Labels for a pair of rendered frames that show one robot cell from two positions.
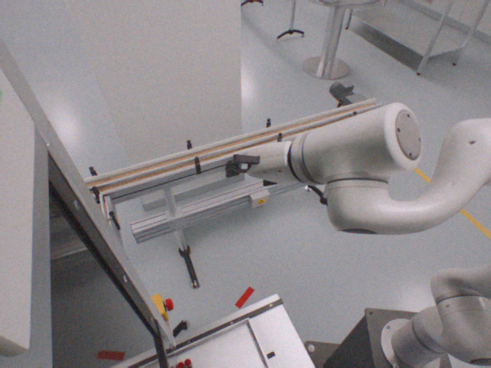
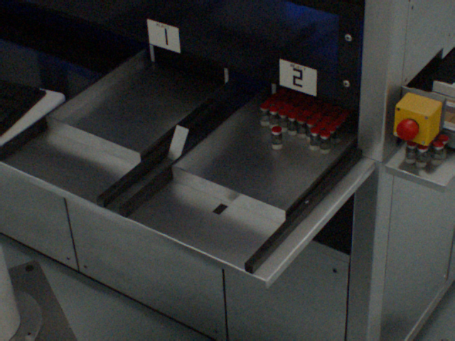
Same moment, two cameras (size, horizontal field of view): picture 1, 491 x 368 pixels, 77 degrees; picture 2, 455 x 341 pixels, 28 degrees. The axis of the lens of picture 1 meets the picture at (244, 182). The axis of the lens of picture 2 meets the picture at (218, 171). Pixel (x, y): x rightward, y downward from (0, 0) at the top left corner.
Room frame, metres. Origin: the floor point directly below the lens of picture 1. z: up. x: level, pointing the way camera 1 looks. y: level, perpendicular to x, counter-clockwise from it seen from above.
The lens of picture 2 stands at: (1.40, -0.72, 1.96)
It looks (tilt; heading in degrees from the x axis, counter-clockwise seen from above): 37 degrees down; 151
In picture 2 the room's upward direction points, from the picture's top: 4 degrees counter-clockwise
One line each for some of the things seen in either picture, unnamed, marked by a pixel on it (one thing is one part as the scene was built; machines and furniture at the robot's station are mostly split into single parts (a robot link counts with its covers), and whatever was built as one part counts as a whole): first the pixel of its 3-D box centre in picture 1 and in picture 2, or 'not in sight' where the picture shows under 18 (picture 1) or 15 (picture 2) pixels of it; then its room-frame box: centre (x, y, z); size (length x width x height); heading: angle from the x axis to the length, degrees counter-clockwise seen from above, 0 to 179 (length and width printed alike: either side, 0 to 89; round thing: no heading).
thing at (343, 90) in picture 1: (347, 96); not in sight; (1.78, -0.68, 0.90); 0.28 x 0.12 x 0.14; 24
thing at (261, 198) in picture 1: (259, 198); not in sight; (1.24, -0.10, 0.50); 0.12 x 0.05 x 0.09; 114
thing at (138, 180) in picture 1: (235, 148); not in sight; (1.24, 0.05, 0.92); 1.90 x 0.16 x 0.16; 114
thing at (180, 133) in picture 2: not in sight; (162, 155); (0.09, -0.11, 0.91); 0.14 x 0.03 x 0.06; 113
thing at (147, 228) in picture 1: (258, 192); not in sight; (1.30, -0.09, 0.49); 1.60 x 0.08 x 0.12; 114
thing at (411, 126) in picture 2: (167, 305); (408, 128); (0.38, 0.26, 1.00); 0.04 x 0.04 x 0.04; 24
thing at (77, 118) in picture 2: not in sight; (143, 102); (-0.13, -0.05, 0.90); 0.34 x 0.26 x 0.04; 114
